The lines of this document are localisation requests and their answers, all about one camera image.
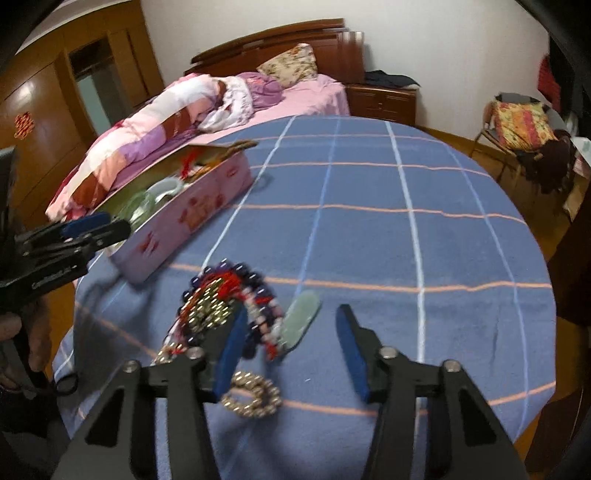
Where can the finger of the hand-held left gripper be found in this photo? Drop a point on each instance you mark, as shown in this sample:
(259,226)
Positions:
(106,235)
(87,225)

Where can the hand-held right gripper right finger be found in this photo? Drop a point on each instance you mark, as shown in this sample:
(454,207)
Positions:
(353,355)

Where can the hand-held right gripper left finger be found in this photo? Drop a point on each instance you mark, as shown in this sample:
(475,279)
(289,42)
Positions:
(228,364)

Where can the green jade bangle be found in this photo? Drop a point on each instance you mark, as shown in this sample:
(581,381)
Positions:
(136,207)

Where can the green jade pendant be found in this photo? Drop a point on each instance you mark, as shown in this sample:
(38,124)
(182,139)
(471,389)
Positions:
(300,321)

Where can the pale jade bangle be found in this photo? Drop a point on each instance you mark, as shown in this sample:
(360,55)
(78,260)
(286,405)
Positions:
(166,186)

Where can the metal tin box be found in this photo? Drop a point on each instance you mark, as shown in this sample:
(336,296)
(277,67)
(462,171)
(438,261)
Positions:
(194,217)

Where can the person's left hand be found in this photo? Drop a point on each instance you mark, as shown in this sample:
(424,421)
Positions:
(39,337)

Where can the red paper decoration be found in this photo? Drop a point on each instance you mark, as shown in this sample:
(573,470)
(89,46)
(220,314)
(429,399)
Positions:
(21,125)

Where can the patchwork quilt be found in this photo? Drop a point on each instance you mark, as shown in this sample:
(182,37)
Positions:
(152,120)

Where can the blue checked tablecloth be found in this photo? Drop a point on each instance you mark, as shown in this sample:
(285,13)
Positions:
(369,230)

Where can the wooden wardrobe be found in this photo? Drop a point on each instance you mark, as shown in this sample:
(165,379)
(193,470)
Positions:
(55,92)

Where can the white embroidered cloth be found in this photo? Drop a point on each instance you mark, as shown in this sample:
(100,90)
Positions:
(231,108)

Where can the purple cloth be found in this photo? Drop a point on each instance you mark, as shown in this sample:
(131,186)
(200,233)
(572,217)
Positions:
(263,90)

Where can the pink bedsheet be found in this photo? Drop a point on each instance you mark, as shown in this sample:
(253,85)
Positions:
(314,99)

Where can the floral pillow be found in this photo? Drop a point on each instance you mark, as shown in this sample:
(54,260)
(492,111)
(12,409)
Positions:
(288,64)

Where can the wooden nightstand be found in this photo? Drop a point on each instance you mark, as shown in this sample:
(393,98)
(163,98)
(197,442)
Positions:
(383,104)

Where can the wooden bed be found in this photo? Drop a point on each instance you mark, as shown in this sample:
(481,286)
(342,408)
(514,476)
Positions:
(277,46)

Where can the metal chair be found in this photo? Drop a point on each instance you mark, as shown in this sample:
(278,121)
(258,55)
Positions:
(485,129)

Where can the dark garment on chair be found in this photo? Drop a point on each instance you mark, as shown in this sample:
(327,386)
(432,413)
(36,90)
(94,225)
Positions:
(551,164)

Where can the dark folded clothes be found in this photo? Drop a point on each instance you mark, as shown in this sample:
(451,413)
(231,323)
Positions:
(392,79)

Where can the yellow patterned cushion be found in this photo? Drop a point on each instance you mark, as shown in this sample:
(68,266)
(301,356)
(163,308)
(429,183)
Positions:
(524,124)

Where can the red hanging garment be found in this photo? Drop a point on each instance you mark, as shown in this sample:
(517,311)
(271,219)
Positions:
(547,81)

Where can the black hanging coat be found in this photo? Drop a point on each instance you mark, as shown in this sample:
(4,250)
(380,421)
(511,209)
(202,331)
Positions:
(565,78)

